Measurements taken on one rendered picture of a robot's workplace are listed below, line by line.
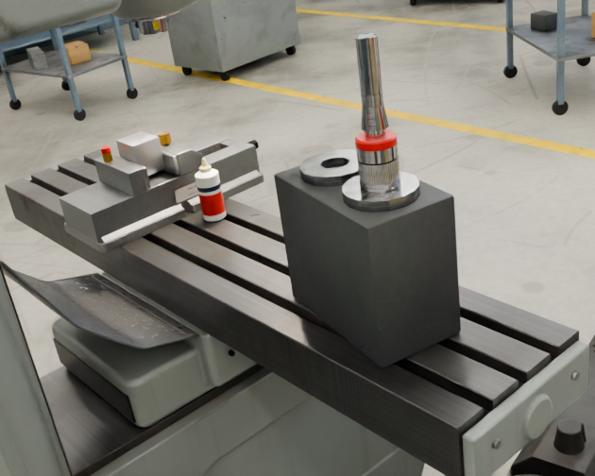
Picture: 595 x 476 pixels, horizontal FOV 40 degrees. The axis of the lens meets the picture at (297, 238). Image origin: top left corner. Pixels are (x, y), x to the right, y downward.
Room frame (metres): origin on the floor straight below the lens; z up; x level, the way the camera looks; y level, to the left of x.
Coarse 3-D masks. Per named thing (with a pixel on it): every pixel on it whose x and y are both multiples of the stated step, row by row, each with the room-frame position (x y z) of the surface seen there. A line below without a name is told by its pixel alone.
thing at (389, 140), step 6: (390, 132) 0.86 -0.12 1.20; (360, 138) 0.85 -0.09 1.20; (366, 138) 0.85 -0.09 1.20; (378, 138) 0.84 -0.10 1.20; (384, 138) 0.84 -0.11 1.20; (390, 138) 0.84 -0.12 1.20; (396, 138) 0.85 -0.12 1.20; (360, 144) 0.84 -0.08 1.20; (366, 144) 0.84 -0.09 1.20; (372, 144) 0.83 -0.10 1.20; (378, 144) 0.83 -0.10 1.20; (384, 144) 0.83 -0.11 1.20; (390, 144) 0.84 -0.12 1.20; (366, 150) 0.84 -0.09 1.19; (372, 150) 0.83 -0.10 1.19; (378, 150) 0.83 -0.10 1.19
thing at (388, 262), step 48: (288, 192) 0.94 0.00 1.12; (336, 192) 0.88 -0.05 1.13; (432, 192) 0.84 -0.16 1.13; (288, 240) 0.96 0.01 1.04; (336, 240) 0.84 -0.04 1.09; (384, 240) 0.78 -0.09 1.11; (432, 240) 0.81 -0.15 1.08; (336, 288) 0.85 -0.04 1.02; (384, 288) 0.78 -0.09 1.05; (432, 288) 0.81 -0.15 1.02; (384, 336) 0.78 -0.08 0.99; (432, 336) 0.81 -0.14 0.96
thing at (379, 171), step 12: (396, 144) 0.84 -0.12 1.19; (360, 156) 0.85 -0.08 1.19; (372, 156) 0.83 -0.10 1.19; (384, 156) 0.83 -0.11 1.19; (396, 156) 0.84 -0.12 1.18; (360, 168) 0.85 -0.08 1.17; (372, 168) 0.83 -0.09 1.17; (384, 168) 0.83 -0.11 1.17; (396, 168) 0.84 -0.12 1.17; (360, 180) 0.85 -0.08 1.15; (372, 180) 0.84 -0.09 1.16; (384, 180) 0.83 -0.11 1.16; (396, 180) 0.84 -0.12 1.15; (372, 192) 0.84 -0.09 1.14; (384, 192) 0.83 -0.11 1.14
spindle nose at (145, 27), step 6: (162, 18) 1.22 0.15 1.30; (168, 18) 1.23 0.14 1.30; (138, 24) 1.23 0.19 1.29; (144, 24) 1.22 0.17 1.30; (150, 24) 1.21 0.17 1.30; (162, 24) 1.22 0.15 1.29; (168, 24) 1.23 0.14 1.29; (144, 30) 1.22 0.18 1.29; (150, 30) 1.21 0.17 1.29; (156, 30) 1.21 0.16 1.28; (162, 30) 1.22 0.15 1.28
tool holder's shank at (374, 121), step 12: (360, 36) 0.86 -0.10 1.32; (372, 36) 0.85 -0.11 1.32; (360, 48) 0.85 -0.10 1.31; (372, 48) 0.84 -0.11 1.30; (360, 60) 0.85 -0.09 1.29; (372, 60) 0.84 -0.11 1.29; (360, 72) 0.85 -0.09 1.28; (372, 72) 0.84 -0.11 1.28; (360, 84) 0.85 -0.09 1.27; (372, 84) 0.85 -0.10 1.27; (372, 96) 0.84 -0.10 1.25; (372, 108) 0.84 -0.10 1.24; (384, 108) 0.85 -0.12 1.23; (372, 120) 0.84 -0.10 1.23; (384, 120) 0.85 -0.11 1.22; (372, 132) 0.85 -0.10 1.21; (384, 132) 0.85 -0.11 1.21
